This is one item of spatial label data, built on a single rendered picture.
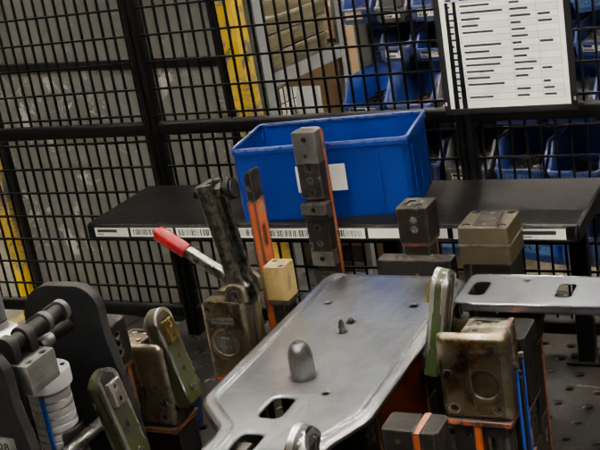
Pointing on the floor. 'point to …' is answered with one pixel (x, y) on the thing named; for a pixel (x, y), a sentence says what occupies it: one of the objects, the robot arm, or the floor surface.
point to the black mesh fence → (470, 167)
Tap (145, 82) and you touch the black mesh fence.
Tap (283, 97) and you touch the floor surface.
